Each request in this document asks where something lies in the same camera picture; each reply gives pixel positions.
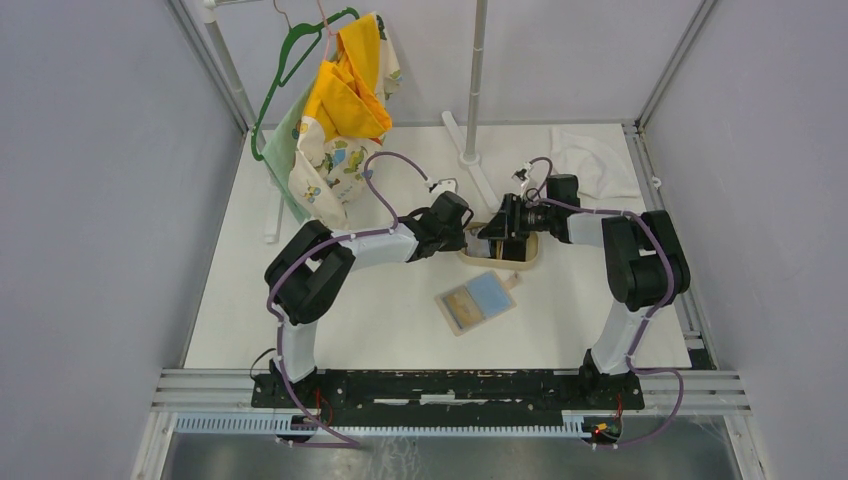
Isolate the right rack pole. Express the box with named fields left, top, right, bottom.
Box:
left=463, top=0, right=488, bottom=165

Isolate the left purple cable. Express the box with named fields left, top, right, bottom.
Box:
left=266, top=150, right=435, bottom=452

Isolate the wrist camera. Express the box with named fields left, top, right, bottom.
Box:
left=426, top=177, right=458, bottom=198
left=511, top=162, right=538, bottom=198

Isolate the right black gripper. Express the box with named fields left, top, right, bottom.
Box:
left=476, top=193, right=554, bottom=243

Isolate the gold card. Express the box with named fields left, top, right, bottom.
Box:
left=441, top=287, right=485, bottom=332

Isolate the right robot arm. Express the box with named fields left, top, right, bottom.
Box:
left=477, top=174, right=691, bottom=408

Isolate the white card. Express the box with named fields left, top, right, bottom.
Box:
left=465, top=238, right=492, bottom=258

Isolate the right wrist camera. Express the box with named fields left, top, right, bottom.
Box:
left=511, top=162, right=538, bottom=198

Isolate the rack pole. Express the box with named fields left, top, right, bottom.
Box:
left=463, top=0, right=488, bottom=165
left=196, top=0, right=266, bottom=149

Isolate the green clothes hanger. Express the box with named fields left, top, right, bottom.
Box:
left=250, top=22, right=326, bottom=161

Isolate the cream printed cloth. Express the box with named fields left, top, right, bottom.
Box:
left=288, top=13, right=403, bottom=232

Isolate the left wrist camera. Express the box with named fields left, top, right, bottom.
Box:
left=426, top=177, right=458, bottom=198

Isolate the left rack pole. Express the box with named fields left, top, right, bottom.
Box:
left=196, top=0, right=266, bottom=149

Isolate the purple cable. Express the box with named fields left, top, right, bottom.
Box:
left=523, top=156, right=685, bottom=449
left=266, top=150, right=435, bottom=452

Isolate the right rack foot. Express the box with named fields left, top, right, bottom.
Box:
left=441, top=111, right=500, bottom=213

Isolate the yellow cloth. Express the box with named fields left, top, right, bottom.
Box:
left=302, top=12, right=402, bottom=142

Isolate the beige oval tray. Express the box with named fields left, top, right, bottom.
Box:
left=457, top=222, right=539, bottom=271

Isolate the light green printed cloth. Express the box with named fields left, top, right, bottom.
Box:
left=262, top=82, right=314, bottom=224

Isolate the beige card holder wallet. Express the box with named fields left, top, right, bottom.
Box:
left=434, top=270, right=522, bottom=336

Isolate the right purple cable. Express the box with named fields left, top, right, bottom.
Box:
left=523, top=156, right=685, bottom=449

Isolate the white toothed cable rail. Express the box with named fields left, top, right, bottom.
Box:
left=173, top=413, right=624, bottom=439

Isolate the white cloth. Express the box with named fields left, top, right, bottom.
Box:
left=550, top=127, right=641, bottom=200

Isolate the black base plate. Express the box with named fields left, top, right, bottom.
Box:
left=251, top=369, right=645, bottom=427

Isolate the pink clothes hanger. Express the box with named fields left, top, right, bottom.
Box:
left=316, top=0, right=336, bottom=62

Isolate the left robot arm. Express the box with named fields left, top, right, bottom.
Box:
left=264, top=192, right=474, bottom=408

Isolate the black VIP card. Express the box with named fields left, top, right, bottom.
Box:
left=490, top=239, right=528, bottom=262

